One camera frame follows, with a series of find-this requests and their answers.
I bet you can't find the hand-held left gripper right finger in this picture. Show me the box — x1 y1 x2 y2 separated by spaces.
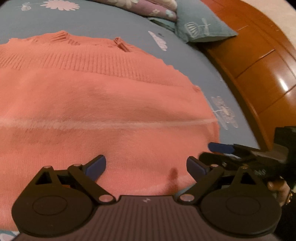
178 156 263 205

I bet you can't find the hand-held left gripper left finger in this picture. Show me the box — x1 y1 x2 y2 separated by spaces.
35 155 116 205

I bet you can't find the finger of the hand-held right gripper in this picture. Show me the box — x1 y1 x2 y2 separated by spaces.
208 142 262 158
199 152 245 173

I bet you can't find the pink striped knit sweater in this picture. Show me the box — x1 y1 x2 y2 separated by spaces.
0 30 221 232

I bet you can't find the person's right hand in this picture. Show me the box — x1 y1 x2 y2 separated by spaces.
267 178 292 207

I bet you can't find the blue floral bed sheet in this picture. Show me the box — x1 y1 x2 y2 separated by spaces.
0 0 262 241

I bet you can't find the wooden headboard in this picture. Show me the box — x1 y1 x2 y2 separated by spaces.
201 0 296 151

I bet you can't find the blue printed pillow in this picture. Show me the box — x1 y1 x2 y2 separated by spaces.
148 0 238 44

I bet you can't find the folded pink purple floral quilt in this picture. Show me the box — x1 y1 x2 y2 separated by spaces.
95 0 178 22

